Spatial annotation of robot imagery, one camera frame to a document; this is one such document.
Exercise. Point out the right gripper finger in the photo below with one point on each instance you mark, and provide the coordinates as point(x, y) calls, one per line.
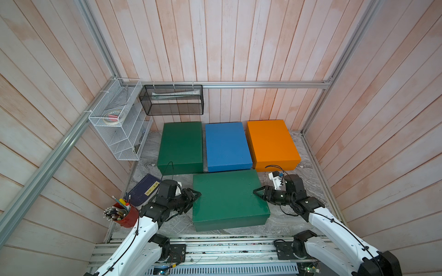
point(264, 194)
point(267, 188)

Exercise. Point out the blue shoebox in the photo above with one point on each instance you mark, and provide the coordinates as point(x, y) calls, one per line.
point(227, 148)

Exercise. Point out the white wire shelf rack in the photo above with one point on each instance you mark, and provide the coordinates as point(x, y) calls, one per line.
point(127, 139)

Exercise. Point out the orange shoebox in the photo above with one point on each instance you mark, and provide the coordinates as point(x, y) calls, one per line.
point(270, 143)

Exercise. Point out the red pen cup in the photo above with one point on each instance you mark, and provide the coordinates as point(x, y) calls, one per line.
point(122, 213)

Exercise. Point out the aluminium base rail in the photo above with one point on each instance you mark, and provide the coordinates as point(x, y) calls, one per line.
point(222, 256)

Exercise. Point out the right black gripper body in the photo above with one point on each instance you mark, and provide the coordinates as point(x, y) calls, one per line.
point(281, 197)

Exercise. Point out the large green shoebox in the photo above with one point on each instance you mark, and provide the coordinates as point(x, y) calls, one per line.
point(227, 201)

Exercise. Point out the black mesh basket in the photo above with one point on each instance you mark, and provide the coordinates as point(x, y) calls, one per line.
point(171, 107)

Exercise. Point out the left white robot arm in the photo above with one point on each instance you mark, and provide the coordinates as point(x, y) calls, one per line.
point(144, 246)

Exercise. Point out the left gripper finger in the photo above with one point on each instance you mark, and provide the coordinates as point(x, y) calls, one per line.
point(191, 195)
point(185, 209)

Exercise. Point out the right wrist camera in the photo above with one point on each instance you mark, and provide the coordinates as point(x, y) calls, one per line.
point(277, 179)

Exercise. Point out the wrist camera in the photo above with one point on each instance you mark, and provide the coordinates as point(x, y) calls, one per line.
point(178, 189)
point(277, 179)

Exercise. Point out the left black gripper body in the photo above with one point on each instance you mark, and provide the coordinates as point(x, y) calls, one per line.
point(179, 203)

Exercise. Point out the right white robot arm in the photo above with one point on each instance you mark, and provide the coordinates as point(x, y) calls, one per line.
point(349, 256)

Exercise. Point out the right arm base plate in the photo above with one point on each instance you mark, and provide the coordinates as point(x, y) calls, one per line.
point(296, 249)

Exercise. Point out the dark blue book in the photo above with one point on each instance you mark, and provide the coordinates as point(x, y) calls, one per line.
point(144, 190)

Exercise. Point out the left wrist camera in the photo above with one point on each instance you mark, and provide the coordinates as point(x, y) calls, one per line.
point(178, 189)

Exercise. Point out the small green shoebox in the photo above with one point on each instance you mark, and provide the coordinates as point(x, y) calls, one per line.
point(181, 149)

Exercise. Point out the paper in mesh basket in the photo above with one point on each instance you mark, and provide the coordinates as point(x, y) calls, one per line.
point(187, 95)

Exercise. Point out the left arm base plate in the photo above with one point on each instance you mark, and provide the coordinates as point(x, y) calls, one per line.
point(172, 253)

